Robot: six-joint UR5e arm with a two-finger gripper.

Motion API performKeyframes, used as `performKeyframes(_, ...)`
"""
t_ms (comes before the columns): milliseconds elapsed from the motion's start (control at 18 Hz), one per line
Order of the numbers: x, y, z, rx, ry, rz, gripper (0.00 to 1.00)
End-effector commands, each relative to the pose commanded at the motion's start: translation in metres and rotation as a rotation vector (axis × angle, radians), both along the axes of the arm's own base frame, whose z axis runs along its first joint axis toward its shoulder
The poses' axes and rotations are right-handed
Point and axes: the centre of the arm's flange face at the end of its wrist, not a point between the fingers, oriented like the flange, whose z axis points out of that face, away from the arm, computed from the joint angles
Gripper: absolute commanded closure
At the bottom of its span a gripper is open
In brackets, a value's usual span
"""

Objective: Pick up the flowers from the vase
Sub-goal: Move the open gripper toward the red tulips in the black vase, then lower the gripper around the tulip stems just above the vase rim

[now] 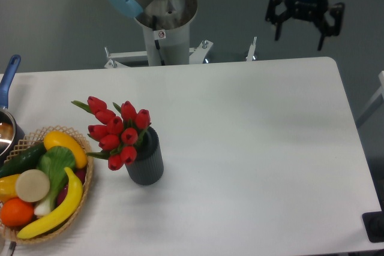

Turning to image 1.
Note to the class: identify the red tulip bouquet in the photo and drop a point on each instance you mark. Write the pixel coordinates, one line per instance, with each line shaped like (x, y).
(119, 134)

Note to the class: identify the dark grey ribbed vase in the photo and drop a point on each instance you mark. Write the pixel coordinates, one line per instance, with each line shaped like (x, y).
(148, 166)

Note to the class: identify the black device at table edge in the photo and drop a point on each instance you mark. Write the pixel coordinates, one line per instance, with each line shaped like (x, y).
(373, 223)

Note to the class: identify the purple red vegetable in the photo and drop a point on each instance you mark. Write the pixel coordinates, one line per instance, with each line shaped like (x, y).
(81, 174)

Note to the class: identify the green bok choy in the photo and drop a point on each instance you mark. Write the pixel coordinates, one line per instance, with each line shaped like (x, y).
(53, 164)

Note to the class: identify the woven wicker basket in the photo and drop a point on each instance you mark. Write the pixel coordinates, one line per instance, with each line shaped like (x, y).
(31, 140)

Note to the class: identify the green cucumber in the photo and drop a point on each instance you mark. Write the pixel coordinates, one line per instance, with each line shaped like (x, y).
(26, 160)

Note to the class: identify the yellow banana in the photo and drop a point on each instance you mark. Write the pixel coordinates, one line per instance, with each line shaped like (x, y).
(60, 214)

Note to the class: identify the beige round disc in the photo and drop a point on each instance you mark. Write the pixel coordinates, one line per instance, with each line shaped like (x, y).
(32, 185)

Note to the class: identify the yellow bell pepper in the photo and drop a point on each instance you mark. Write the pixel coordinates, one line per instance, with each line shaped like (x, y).
(8, 187)

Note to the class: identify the orange fruit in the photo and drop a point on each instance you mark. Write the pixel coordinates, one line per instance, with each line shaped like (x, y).
(16, 212)

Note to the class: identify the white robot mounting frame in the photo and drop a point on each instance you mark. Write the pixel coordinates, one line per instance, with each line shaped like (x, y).
(132, 56)

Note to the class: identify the white frame at right edge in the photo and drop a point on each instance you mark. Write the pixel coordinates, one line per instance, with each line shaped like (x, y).
(375, 101)

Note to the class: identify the blue handled saucepan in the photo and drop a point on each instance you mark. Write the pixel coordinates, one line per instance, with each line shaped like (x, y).
(11, 133)

